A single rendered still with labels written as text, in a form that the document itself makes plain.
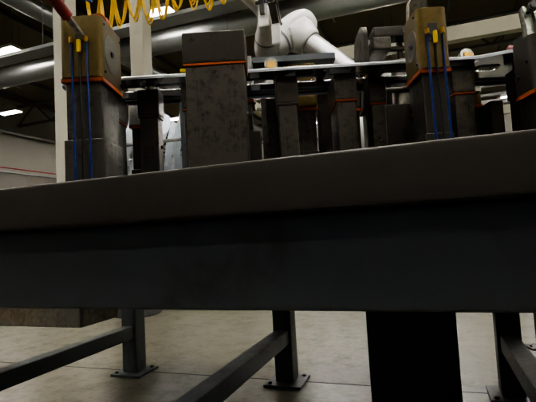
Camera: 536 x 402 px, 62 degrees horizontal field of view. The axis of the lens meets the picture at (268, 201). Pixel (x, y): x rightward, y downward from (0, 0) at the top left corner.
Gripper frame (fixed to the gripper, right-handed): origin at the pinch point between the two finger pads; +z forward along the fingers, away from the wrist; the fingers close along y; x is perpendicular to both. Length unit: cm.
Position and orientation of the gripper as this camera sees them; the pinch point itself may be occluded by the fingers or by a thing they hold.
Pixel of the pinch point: (270, 32)
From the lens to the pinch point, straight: 151.0
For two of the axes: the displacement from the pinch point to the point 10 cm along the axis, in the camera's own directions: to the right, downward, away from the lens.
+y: -3.0, -0.5, -9.5
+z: 0.5, 10.0, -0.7
